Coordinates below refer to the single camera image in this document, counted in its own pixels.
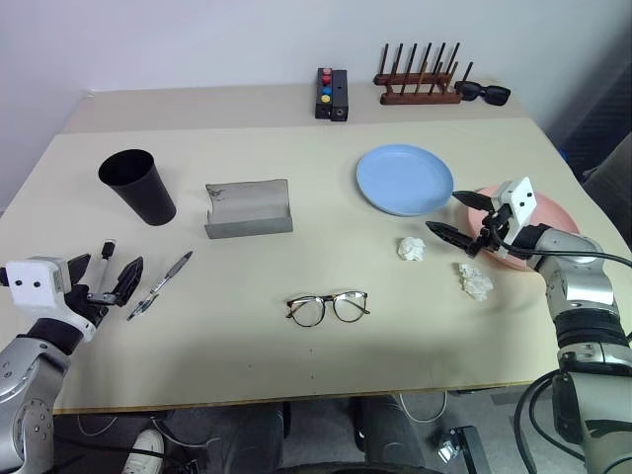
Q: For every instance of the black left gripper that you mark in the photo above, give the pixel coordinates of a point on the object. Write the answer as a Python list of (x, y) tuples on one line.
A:
[(81, 301)]

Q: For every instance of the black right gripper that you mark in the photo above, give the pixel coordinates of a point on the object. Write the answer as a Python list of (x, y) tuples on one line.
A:
[(494, 224)]

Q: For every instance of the white marker with black cap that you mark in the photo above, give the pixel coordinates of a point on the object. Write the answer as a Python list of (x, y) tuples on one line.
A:
[(108, 249)]

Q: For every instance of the white tissue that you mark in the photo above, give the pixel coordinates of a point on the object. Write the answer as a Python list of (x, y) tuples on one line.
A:
[(411, 248), (475, 281)]

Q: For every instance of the silver ballpoint pen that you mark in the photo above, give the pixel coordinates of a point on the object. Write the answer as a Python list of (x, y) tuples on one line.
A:
[(170, 274)]

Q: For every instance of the blue plate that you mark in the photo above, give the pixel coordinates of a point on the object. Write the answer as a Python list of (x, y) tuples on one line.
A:
[(402, 178)]

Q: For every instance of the grey glasses case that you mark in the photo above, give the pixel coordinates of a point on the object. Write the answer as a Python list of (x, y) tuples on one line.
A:
[(247, 207)]

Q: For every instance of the round thin-framed eyeglasses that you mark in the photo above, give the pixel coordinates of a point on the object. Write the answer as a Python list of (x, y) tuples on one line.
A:
[(306, 311)]

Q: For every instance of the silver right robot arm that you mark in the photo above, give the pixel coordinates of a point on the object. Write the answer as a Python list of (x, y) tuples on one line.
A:
[(577, 291)]

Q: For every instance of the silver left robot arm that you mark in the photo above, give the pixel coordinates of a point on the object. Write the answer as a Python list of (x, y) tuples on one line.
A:
[(24, 375)]

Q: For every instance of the black plastic cup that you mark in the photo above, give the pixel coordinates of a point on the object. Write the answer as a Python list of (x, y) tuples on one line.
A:
[(143, 197)]

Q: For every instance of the pink plate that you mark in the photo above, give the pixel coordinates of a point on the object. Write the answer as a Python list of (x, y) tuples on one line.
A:
[(553, 212)]

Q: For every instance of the wooden peg rack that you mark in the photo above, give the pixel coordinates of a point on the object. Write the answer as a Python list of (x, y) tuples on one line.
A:
[(419, 99)]

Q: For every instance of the black sunglasses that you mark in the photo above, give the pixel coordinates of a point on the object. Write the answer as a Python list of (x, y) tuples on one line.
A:
[(496, 95)]

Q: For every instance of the plain black box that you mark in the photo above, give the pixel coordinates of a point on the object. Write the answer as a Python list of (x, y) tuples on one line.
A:
[(339, 94)]

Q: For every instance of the black box with coloured buttons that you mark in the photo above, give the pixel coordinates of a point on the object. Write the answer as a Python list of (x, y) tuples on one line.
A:
[(324, 106)]

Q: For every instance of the dark woven panel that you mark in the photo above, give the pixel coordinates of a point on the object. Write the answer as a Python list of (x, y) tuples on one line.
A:
[(607, 113)]

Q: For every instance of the white shoe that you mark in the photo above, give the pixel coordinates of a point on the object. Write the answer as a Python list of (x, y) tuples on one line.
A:
[(143, 449)]

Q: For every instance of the dark rounded shape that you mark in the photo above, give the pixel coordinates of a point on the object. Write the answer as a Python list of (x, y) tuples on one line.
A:
[(390, 429)]

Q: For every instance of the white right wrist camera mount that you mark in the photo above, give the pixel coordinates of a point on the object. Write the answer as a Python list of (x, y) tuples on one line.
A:
[(521, 200)]

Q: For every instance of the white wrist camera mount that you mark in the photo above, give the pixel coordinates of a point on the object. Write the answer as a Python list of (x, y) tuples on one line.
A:
[(521, 200), (34, 284)]

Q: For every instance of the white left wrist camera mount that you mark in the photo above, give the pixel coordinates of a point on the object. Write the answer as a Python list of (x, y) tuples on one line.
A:
[(34, 284)]

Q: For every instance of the black metal floor bracket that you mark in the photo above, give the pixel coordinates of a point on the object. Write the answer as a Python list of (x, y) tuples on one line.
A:
[(469, 444)]

